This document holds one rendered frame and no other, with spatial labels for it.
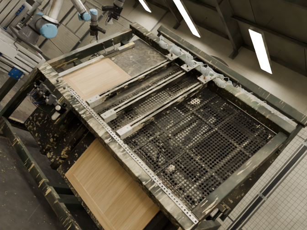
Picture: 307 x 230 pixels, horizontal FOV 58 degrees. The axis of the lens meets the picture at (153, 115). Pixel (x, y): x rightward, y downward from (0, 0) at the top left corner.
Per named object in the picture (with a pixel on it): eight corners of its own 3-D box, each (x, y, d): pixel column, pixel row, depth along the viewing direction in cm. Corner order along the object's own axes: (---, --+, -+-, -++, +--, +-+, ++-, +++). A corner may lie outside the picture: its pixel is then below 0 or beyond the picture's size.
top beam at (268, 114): (129, 31, 346) (129, 23, 339) (135, 28, 351) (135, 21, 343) (286, 140, 238) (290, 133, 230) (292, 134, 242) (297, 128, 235)
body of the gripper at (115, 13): (117, 21, 240) (123, 8, 233) (108, 17, 235) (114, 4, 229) (115, 17, 245) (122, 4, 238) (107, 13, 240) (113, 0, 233)
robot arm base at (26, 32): (21, 36, 203) (29, 26, 203) (15, 29, 212) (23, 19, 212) (38, 48, 215) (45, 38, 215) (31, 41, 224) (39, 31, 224)
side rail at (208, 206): (188, 217, 196) (191, 211, 188) (275, 138, 246) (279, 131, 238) (197, 226, 192) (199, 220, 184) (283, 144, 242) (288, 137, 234)
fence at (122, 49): (58, 76, 283) (58, 73, 280) (132, 44, 327) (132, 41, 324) (61, 79, 281) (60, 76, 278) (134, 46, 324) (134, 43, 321)
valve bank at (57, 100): (20, 91, 263) (36, 71, 262) (31, 96, 275) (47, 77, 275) (44, 121, 238) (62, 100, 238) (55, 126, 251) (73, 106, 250)
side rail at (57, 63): (49, 69, 300) (46, 61, 292) (129, 35, 350) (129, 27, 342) (51, 72, 297) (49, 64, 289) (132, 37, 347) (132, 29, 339)
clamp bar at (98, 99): (85, 104, 258) (81, 85, 240) (177, 57, 313) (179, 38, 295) (91, 110, 253) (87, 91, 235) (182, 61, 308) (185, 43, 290)
